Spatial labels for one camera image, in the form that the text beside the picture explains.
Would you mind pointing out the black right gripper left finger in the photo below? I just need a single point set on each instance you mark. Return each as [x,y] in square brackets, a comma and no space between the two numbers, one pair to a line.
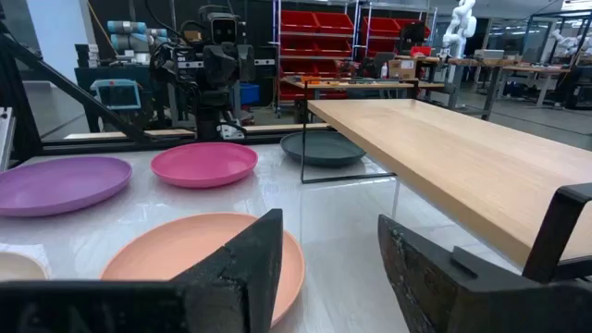
[240,277]

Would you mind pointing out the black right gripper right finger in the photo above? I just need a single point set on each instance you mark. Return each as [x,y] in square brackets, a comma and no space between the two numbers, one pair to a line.
[430,287]

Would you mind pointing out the peach plastic plate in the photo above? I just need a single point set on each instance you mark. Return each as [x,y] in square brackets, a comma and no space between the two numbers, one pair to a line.
[176,250]

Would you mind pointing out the pink plastic plate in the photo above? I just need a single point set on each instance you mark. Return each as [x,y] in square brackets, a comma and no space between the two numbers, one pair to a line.
[203,164]

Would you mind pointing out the dark grey plastic plate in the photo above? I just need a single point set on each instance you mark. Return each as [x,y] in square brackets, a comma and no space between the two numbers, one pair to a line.
[324,148]

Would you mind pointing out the magenta bowl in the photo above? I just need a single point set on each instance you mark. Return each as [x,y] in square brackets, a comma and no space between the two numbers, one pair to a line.
[60,185]

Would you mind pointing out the cream plastic plate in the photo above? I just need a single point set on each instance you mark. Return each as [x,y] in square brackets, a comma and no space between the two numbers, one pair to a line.
[18,268]

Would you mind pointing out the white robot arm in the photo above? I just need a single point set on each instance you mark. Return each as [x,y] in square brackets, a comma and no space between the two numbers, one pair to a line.
[460,28]
[571,44]

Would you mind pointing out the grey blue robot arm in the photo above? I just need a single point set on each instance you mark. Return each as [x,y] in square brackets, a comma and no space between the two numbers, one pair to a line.
[129,39]

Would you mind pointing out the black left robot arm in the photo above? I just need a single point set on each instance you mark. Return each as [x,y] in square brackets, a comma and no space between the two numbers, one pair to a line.
[208,106]

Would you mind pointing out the blue plastic bin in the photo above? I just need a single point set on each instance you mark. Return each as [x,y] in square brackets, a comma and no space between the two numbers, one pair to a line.
[250,94]

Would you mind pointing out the red bin storage rack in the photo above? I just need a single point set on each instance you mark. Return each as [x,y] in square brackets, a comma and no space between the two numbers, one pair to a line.
[381,32]
[314,46]

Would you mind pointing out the blue teach pendant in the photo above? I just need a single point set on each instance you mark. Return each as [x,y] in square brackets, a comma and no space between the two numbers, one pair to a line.
[115,94]

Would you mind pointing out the wooden workbench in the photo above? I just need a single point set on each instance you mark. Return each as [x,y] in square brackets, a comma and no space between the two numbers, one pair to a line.
[536,70]
[361,85]
[481,62]

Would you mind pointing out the white bottle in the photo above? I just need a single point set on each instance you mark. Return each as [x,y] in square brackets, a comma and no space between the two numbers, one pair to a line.
[384,70]

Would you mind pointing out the cardboard box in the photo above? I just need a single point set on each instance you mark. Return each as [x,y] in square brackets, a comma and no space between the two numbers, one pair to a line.
[401,68]

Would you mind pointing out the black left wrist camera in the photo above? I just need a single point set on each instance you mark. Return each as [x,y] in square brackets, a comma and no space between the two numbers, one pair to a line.
[223,28]

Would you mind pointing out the wooden shelf with black frame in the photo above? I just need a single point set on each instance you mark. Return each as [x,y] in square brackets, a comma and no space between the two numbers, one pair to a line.
[462,162]

